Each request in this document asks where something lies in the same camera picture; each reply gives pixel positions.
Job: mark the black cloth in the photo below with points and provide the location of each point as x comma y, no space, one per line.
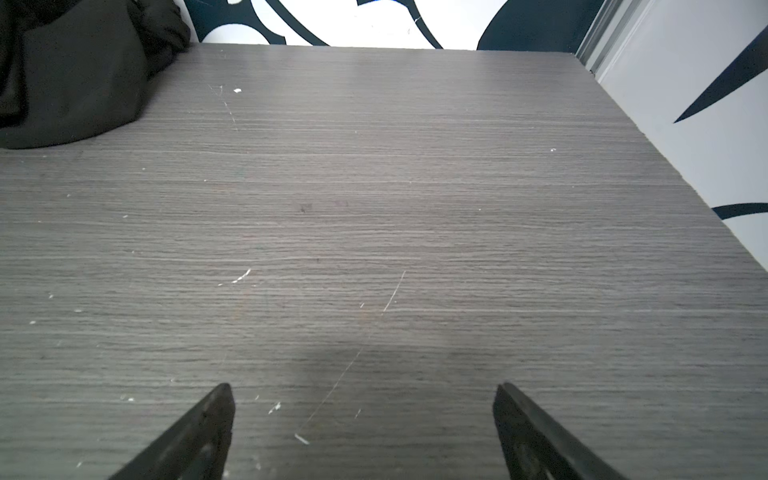
71,70

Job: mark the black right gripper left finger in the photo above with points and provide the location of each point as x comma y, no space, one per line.
194,447

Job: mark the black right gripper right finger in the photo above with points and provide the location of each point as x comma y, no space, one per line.
536,446

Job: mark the aluminium frame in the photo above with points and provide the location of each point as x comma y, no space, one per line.
611,28

